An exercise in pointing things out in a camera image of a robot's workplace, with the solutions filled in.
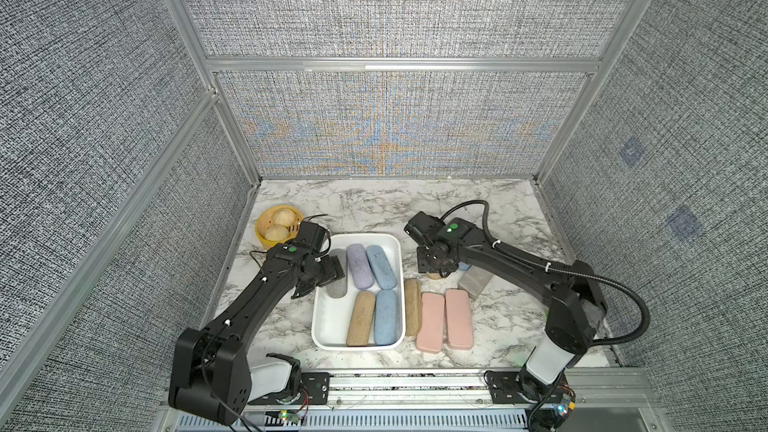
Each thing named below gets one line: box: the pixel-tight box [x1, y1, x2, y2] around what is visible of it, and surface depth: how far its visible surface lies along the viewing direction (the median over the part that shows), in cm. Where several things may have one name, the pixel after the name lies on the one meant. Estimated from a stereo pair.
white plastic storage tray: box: [311, 233, 405, 351], surface depth 87 cm
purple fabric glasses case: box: [346, 243, 375, 291], surface depth 93 cm
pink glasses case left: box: [417, 292, 445, 354], surface depth 83 cm
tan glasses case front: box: [404, 278, 422, 337], surface depth 83 cm
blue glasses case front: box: [366, 245, 397, 290], surface depth 93 cm
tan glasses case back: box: [346, 290, 376, 347], surface depth 83 cm
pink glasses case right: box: [445, 288, 474, 350], surface depth 85 cm
